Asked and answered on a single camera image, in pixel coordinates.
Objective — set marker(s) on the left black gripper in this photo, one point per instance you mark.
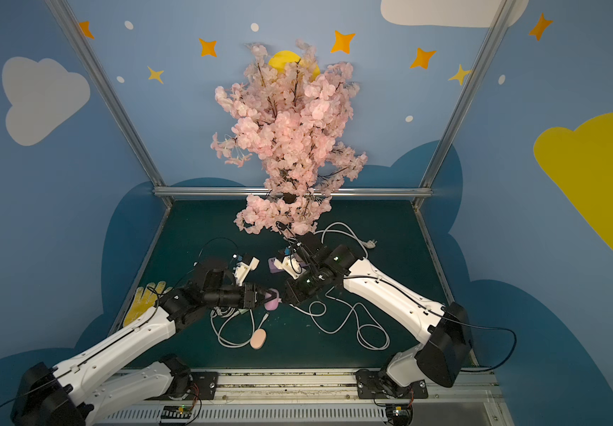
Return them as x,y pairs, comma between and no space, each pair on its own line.
251,295

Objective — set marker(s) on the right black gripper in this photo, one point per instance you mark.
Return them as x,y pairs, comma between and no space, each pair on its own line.
290,291

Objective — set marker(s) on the purple power strip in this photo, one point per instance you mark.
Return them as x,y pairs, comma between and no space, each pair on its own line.
275,265

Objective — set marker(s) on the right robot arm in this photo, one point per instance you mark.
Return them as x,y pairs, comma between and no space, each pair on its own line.
442,331

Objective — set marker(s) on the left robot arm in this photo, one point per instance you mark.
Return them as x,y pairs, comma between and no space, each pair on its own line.
84,389

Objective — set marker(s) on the yellow work glove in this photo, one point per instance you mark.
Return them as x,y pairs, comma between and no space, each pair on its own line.
144,298

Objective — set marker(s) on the green circuit board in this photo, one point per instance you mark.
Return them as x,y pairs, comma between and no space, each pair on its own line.
176,414

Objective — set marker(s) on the pink artificial blossom tree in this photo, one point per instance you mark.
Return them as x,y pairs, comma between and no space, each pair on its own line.
292,120

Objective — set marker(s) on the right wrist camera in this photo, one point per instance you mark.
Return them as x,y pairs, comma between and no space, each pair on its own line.
293,266

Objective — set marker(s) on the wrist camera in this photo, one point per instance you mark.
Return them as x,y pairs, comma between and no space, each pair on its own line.
243,268
293,266

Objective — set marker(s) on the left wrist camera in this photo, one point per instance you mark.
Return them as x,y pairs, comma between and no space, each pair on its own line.
243,268

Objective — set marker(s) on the aluminium front rail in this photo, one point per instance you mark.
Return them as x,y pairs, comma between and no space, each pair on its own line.
326,396

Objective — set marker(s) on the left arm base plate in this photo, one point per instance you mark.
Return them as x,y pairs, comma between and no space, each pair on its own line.
200,384

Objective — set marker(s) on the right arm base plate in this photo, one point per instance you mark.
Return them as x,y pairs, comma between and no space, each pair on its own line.
377,385

